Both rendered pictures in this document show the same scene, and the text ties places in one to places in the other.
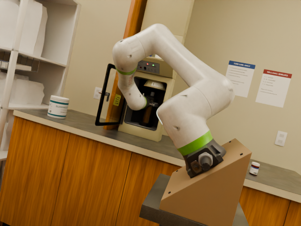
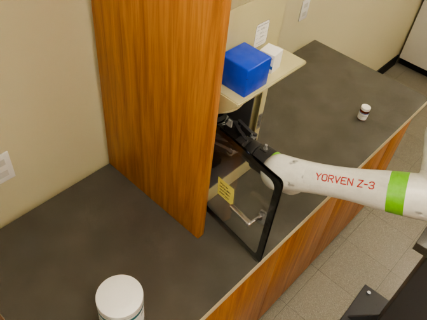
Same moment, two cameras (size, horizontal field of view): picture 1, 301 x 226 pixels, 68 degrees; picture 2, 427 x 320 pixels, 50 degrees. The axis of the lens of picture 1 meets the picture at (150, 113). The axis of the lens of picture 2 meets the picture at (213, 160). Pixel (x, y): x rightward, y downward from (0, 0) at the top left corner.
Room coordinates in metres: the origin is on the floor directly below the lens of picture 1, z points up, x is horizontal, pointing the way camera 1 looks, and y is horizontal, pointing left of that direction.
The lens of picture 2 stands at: (1.23, 1.14, 2.27)
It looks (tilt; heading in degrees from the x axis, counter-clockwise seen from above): 46 degrees down; 294
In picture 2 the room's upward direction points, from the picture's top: 7 degrees clockwise
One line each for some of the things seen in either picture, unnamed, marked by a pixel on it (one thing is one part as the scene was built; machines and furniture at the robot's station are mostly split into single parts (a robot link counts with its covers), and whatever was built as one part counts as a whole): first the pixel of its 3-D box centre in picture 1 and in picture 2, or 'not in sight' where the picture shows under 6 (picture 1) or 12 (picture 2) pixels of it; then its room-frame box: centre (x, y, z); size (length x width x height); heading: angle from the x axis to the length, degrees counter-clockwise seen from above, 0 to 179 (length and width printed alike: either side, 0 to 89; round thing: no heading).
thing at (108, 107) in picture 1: (114, 97); (236, 195); (1.53, 0.26, 1.19); 0.30 x 0.01 x 0.40; 159
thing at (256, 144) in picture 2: not in sight; (246, 146); (1.60, 0.06, 1.20); 0.09 x 0.08 x 0.07; 166
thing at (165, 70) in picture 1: (151, 65); (257, 86); (1.60, 0.07, 1.46); 0.32 x 0.12 x 0.10; 76
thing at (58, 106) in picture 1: (58, 106); (121, 307); (1.67, 0.68, 1.01); 0.13 x 0.13 x 0.15
